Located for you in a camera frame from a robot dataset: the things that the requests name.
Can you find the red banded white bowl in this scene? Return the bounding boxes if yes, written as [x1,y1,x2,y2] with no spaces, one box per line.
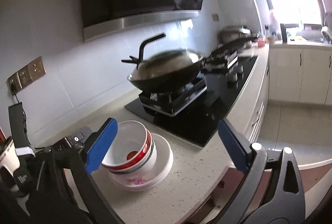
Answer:
[102,121,156,173]

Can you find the white bowl front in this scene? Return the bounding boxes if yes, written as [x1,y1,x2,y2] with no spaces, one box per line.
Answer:
[108,140,157,180]

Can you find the medium white floral plate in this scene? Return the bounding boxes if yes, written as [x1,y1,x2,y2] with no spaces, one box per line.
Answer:
[111,135,174,189]

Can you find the white kitchen cabinets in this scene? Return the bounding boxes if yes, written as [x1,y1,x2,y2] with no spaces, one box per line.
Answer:
[240,44,331,142]

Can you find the white box appliance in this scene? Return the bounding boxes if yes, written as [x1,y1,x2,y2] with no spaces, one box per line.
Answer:
[0,136,20,190]

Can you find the black glass gas stove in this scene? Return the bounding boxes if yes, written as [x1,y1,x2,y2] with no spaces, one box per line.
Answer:
[125,55,258,147]

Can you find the black wok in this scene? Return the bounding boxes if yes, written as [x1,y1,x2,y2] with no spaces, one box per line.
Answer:
[127,35,258,94]

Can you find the steel wok lid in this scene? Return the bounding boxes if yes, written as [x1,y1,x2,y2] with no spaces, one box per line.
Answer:
[121,33,204,80]

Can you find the black power cable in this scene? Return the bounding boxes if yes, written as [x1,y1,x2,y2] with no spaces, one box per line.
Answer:
[10,84,28,136]

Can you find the gold wall socket panel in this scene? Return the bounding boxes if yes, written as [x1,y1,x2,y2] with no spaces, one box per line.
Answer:
[7,56,46,96]

